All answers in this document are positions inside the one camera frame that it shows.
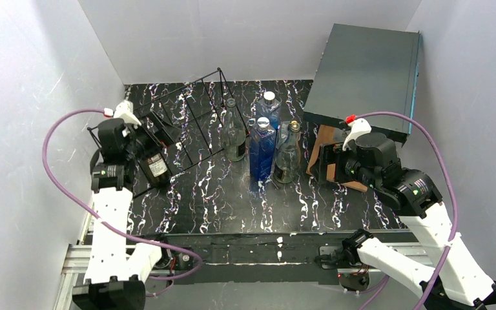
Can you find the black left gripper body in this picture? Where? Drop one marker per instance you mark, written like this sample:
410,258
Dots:
146,139

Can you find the blue bottle with silver cap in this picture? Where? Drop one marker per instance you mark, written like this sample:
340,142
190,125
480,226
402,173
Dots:
269,107

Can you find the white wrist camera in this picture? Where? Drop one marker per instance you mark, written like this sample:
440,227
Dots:
357,128
124,111

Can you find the black wire wine rack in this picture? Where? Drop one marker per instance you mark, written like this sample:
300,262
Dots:
167,117

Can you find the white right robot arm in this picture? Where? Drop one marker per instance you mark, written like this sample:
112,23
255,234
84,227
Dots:
454,280

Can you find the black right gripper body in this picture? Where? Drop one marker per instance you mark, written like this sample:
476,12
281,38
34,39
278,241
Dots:
331,161

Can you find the grey metal box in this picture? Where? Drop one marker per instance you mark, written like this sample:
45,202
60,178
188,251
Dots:
364,70

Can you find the blue square glass bottle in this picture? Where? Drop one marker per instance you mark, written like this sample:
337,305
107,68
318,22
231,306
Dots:
261,149

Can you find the aluminium frame rail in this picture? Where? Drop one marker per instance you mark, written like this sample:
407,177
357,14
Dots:
75,265

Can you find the clear glass bottle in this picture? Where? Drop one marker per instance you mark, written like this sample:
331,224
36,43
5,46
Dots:
233,134

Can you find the dark green wine bottle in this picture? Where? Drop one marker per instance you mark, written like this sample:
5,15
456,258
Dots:
150,159

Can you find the clear bottle with gold rim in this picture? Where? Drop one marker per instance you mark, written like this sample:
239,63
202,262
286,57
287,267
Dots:
288,155

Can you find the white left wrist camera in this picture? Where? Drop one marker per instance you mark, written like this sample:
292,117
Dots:
124,111

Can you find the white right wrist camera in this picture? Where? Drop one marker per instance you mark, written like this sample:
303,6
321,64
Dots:
357,128

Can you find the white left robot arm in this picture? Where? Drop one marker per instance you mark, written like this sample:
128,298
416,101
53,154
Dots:
114,280

